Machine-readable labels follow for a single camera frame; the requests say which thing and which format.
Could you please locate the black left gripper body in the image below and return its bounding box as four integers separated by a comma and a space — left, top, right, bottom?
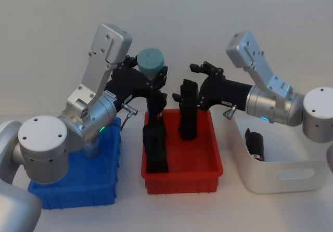
104, 67, 151, 112

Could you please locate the blue plastic bin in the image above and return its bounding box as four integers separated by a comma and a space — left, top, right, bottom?
27, 116, 123, 210

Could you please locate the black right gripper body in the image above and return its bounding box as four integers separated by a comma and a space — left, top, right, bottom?
198, 75, 252, 112

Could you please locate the red plastic bin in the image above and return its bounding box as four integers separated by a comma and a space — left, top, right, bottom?
140, 109, 225, 195

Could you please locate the white plastic bin with handle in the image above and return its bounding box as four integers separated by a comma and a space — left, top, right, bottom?
228, 109, 329, 195

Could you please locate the black cylinder with red label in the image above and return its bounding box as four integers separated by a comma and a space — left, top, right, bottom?
244, 128, 266, 163

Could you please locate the thin left gripper cable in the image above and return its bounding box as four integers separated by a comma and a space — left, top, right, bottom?
120, 102, 139, 130

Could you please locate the teal round cylinder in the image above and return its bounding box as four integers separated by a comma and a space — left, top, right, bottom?
137, 47, 167, 81

